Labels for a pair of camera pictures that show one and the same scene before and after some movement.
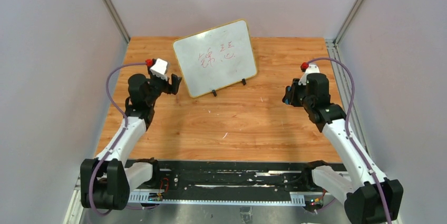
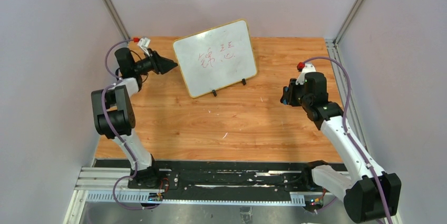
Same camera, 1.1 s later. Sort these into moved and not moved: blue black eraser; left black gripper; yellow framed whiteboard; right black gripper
Moved: left black gripper
Not moved: blue black eraser; yellow framed whiteboard; right black gripper
